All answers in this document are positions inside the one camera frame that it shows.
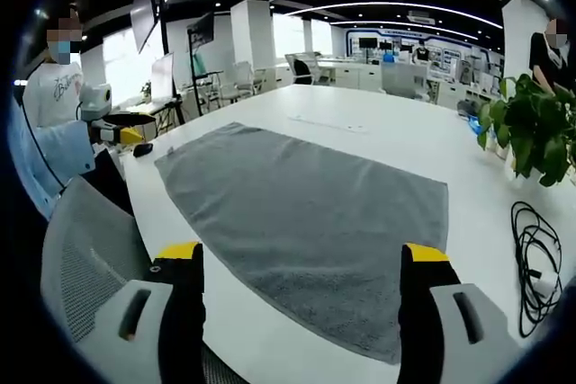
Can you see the white monitor back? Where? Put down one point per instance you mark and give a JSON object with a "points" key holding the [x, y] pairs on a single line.
{"points": [[403, 79]]}

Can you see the black computer mouse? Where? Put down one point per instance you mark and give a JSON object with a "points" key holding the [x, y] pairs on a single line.
{"points": [[143, 149]]}

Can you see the white table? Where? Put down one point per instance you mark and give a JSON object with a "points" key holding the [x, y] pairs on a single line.
{"points": [[396, 132]]}

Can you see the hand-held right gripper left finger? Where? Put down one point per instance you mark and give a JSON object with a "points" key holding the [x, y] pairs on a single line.
{"points": [[139, 325]]}

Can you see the tilted large monitor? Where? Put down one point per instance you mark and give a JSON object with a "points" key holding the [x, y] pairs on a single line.
{"points": [[144, 11]]}

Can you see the black display stand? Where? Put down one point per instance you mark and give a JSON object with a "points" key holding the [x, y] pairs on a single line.
{"points": [[200, 49]]}

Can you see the grey mesh office chair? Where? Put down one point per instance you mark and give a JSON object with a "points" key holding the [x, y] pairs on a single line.
{"points": [[90, 249]]}

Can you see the grey towel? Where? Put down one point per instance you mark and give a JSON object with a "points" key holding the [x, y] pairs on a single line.
{"points": [[297, 204]]}

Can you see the white office chair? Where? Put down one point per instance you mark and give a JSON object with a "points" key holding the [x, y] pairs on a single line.
{"points": [[302, 68], [240, 80]]}

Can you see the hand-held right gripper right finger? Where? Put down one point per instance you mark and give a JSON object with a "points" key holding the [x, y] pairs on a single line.
{"points": [[481, 334]]}

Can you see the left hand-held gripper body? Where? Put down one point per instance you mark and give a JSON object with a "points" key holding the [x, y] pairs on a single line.
{"points": [[95, 100]]}

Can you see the green potted plant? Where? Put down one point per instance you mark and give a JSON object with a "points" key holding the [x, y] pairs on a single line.
{"points": [[531, 132]]}

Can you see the white desk monitor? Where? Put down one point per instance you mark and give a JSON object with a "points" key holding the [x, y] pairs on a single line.
{"points": [[162, 77]]}

